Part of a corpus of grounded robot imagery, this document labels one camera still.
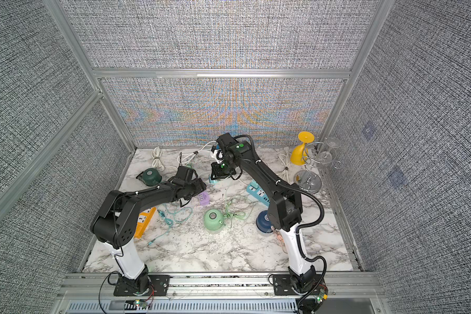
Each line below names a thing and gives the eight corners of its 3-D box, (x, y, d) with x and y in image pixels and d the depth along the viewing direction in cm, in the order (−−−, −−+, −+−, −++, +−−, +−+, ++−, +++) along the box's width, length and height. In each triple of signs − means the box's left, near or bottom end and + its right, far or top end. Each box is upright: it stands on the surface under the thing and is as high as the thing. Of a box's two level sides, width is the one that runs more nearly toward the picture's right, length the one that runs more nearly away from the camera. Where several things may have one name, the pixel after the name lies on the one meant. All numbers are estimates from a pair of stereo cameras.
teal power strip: (264, 209, 96) (265, 205, 93) (245, 190, 103) (246, 185, 100) (272, 203, 98) (273, 199, 95) (253, 184, 105) (253, 180, 102)
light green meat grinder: (206, 234, 88) (202, 224, 79) (207, 219, 93) (204, 209, 84) (224, 234, 88) (223, 224, 79) (224, 219, 93) (223, 209, 84)
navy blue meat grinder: (258, 239, 87) (260, 230, 78) (254, 222, 92) (256, 211, 83) (268, 237, 87) (272, 228, 79) (263, 220, 92) (266, 209, 84)
